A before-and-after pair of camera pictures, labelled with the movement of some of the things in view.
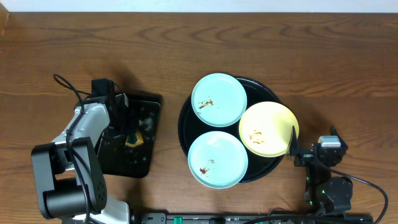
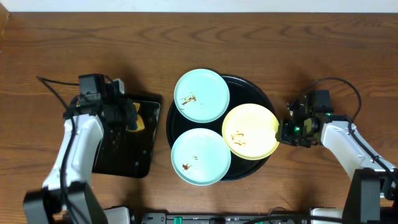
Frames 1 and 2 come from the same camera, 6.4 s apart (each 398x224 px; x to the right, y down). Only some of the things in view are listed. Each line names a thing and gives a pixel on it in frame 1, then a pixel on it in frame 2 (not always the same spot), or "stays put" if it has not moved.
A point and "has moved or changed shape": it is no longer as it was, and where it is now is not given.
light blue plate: [217, 160] → [201, 157]
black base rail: [254, 218] stays put
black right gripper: [305, 156] → [283, 135]
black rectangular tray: [128, 151] stays put
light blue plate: [219, 99] → [201, 96]
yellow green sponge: [134, 139] → [140, 122]
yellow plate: [265, 128] has moved or changed shape
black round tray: [190, 128] → [242, 91]
